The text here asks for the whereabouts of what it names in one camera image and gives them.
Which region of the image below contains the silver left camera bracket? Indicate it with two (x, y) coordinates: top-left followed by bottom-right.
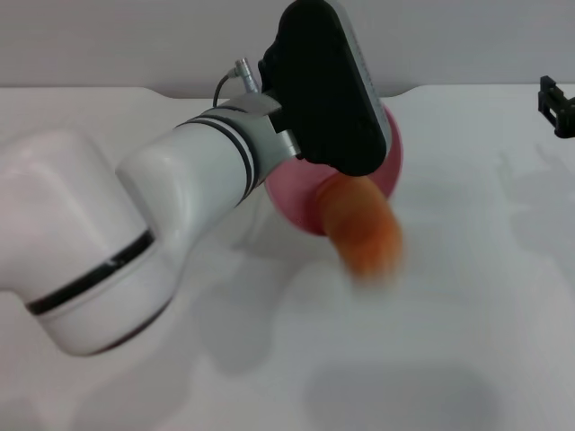
(233, 92), (303, 162)

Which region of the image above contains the orange ridged bread loaf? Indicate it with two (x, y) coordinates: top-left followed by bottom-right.
(319, 173), (404, 283)

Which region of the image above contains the pink bowl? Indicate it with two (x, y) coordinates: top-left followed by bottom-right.
(263, 103), (406, 238)

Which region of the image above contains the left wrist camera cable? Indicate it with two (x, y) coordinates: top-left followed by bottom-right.
(212, 57), (261, 109)

